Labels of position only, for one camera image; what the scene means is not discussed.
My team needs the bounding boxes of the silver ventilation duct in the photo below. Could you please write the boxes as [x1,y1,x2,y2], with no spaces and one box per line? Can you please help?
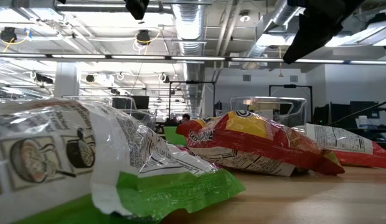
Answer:
[242,0,301,60]
[171,0,210,119]

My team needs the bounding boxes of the dark desk monitors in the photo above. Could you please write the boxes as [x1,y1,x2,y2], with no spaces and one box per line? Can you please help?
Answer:
[313,101,380,130]

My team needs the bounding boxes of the white pillar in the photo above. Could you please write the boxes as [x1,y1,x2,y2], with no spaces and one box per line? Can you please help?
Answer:
[54,62,80,99]

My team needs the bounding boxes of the green plastic bowl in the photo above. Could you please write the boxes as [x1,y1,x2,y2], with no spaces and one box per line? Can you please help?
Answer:
[163,126,187,146]

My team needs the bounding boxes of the black metal frame rig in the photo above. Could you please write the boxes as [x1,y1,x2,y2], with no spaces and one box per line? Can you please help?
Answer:
[168,80,216,118]
[269,83,314,125]

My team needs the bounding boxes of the tan-lid spice jar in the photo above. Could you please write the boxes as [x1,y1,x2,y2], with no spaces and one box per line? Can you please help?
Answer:
[248,103,283,122]

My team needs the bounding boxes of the black ceiling spotlight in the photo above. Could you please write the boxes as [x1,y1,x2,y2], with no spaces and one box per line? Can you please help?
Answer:
[136,29,152,46]
[0,26,18,44]

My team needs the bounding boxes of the green-edged ramen noodle packet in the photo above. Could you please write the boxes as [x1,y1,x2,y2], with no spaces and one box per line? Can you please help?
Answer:
[0,97,246,224]

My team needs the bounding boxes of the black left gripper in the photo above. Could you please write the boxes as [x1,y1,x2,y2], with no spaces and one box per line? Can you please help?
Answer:
[124,0,149,21]

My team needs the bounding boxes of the long ceiling light bar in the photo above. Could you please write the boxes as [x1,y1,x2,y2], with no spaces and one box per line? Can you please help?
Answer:
[0,52,386,65]

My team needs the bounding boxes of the red-edged ramen noodle packet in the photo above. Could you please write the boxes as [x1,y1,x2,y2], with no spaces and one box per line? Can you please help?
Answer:
[292,123,386,170]

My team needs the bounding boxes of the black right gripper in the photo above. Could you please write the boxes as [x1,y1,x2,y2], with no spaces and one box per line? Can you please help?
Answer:
[282,0,367,65]

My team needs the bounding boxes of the red and yellow ramen packet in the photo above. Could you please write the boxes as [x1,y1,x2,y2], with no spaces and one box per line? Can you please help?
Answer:
[176,110,346,177]

